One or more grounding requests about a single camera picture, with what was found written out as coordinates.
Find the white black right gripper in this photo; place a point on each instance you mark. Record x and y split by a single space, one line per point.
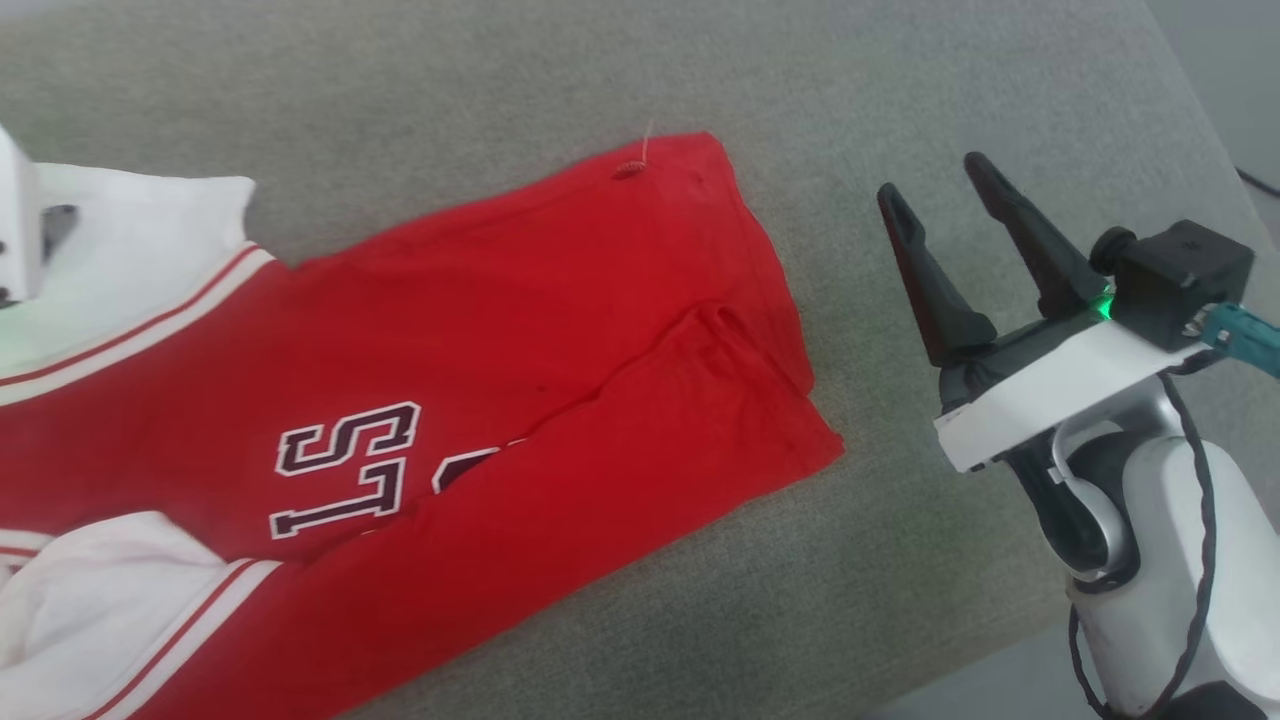
1050 385

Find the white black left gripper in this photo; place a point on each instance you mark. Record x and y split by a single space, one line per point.
18 220

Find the red and white jersey garment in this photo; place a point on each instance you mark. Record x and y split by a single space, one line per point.
500 330

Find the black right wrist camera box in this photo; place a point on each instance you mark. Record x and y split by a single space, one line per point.
1180 280

